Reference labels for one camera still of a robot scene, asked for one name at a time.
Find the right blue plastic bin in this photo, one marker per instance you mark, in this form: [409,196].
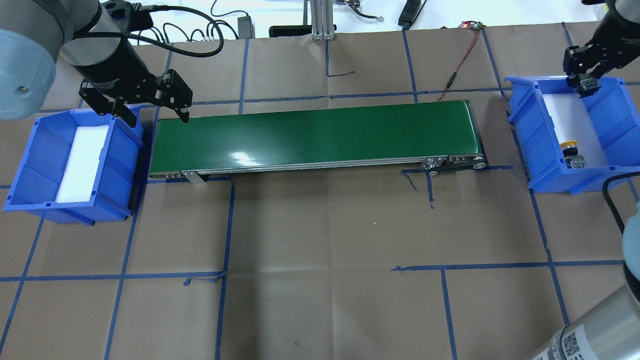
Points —
[615,119]

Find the aluminium frame post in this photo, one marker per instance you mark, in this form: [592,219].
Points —
[322,20]

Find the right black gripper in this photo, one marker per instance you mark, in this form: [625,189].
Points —
[611,42]

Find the yellow push button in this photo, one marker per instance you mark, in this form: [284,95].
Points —
[572,158]

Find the right bin white foam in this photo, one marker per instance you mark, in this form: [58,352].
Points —
[572,122]

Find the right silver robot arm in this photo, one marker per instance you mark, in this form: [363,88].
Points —
[611,329]

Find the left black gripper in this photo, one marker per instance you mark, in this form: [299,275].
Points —
[111,66]

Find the black power adapter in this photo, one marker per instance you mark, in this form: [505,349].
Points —
[245,27]

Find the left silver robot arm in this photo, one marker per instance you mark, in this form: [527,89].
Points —
[94,38]

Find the blue plastic bin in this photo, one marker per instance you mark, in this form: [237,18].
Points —
[615,119]
[44,159]

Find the left blue plastic bin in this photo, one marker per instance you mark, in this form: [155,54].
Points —
[44,159]

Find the bin white foam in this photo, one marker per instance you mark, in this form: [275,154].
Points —
[572,122]
[82,165]

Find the green conveyor belt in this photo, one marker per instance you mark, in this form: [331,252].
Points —
[441,136]

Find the left bin white foam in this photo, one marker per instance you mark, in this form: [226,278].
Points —
[82,165]

